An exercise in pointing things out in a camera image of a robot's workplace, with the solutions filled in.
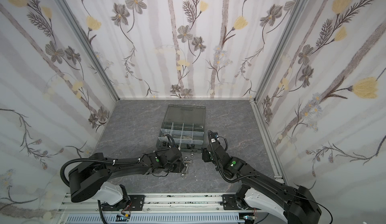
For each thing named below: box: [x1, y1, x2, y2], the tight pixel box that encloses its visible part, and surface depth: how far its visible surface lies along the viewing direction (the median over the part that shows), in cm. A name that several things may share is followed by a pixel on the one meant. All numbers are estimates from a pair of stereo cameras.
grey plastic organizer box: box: [155, 103, 206, 153], surface depth 100 cm
